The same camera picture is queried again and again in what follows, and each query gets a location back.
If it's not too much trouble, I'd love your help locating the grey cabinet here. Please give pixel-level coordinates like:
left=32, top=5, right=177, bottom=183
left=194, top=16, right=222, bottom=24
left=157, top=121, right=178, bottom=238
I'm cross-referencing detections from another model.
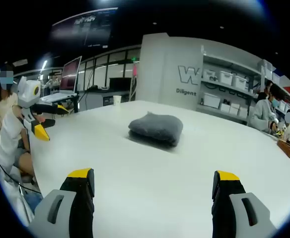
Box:
left=78, top=89, right=136, bottom=112

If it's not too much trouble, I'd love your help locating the person's body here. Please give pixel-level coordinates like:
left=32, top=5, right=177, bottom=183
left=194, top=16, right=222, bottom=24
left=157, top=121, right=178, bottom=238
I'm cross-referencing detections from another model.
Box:
left=0, top=106, right=36, bottom=179

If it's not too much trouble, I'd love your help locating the black cable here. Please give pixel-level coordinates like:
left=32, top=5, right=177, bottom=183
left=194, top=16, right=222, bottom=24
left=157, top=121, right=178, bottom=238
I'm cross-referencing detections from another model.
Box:
left=0, top=145, right=43, bottom=195

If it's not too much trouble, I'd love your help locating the large overhead display screen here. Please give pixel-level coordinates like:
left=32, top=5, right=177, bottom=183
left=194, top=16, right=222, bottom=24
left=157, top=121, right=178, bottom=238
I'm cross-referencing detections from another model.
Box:
left=49, top=6, right=119, bottom=48

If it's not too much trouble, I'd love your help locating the group of white storage boxes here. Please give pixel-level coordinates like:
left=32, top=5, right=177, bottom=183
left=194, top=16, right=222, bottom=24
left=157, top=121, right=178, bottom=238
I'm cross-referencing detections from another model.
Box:
left=201, top=69, right=290, bottom=139

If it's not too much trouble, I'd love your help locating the laptop computer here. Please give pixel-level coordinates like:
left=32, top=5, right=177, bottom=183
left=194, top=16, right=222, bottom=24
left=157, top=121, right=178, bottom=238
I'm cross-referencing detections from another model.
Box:
left=60, top=56, right=82, bottom=94

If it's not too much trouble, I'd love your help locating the black monitor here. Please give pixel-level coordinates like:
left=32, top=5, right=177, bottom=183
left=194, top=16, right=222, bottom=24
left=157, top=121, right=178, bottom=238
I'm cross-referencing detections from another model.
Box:
left=109, top=77, right=132, bottom=91

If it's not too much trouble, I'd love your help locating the grey metal shelving unit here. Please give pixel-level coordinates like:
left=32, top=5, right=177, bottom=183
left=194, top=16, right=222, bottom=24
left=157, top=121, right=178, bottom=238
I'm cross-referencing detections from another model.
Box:
left=196, top=45, right=290, bottom=147

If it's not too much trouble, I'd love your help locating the wooden tray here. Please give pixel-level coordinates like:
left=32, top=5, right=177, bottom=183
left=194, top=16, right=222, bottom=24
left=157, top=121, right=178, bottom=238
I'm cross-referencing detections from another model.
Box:
left=277, top=139, right=290, bottom=161

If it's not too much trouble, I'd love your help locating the grey quilted towel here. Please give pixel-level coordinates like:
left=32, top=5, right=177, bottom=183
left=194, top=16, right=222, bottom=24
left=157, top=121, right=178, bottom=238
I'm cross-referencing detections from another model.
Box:
left=128, top=111, right=184, bottom=148

